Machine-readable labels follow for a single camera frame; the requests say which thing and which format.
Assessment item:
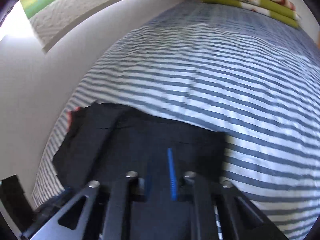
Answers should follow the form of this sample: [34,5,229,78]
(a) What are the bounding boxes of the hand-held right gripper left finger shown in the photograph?
[21,164,152,240]

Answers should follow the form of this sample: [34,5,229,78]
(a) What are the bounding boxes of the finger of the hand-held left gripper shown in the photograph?
[24,187,75,233]

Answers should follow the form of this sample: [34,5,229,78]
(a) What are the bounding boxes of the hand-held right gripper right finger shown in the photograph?
[167,147,289,240]

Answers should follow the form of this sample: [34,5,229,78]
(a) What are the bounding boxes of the black pants with pink waistband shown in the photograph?
[52,102,227,240]

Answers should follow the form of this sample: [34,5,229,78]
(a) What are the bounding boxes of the blue white striped bed sheet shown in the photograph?
[31,1,320,240]

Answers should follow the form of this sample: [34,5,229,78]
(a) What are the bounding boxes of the green red folded blanket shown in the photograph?
[199,0,302,29]

